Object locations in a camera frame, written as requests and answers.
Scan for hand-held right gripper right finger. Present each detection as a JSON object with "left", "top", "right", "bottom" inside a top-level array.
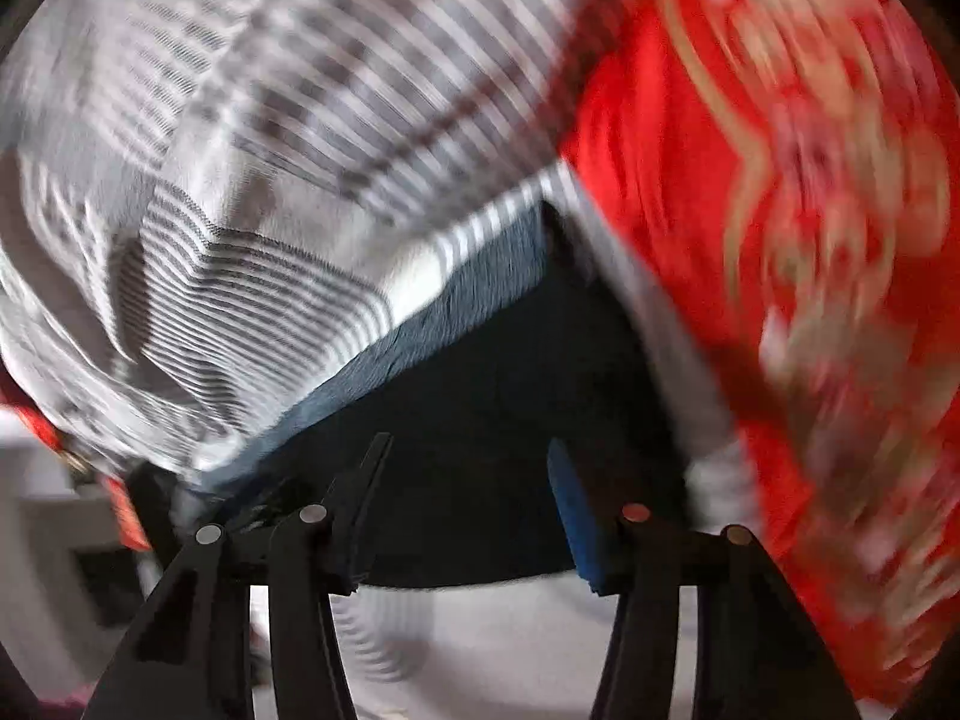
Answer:
[{"left": 546, "top": 437, "right": 867, "bottom": 720}]

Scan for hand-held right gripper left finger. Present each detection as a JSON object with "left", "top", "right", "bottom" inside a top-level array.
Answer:
[{"left": 82, "top": 431, "right": 395, "bottom": 720}]

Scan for red cloth with gold trim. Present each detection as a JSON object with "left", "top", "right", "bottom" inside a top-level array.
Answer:
[{"left": 0, "top": 371, "right": 155, "bottom": 552}]

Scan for grey striped duvet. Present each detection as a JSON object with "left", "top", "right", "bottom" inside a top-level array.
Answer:
[{"left": 0, "top": 0, "right": 601, "bottom": 485}]

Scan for red gold patterned blanket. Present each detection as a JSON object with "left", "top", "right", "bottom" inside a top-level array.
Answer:
[{"left": 559, "top": 0, "right": 960, "bottom": 713}]

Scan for grey striped bed sheet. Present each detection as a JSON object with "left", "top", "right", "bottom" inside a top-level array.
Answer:
[{"left": 247, "top": 165, "right": 758, "bottom": 720}]

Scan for black pants with patterned lining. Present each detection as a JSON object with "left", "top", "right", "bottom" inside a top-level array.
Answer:
[{"left": 139, "top": 199, "right": 702, "bottom": 593}]

